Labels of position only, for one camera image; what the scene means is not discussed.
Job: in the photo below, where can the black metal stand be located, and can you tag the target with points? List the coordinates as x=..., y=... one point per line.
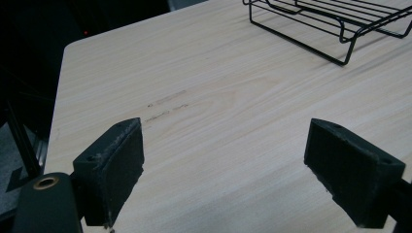
x=22, y=145

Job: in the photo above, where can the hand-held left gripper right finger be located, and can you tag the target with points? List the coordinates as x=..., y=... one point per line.
x=350, y=171

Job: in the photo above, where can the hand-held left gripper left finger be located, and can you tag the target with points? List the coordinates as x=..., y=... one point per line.
x=110, y=174

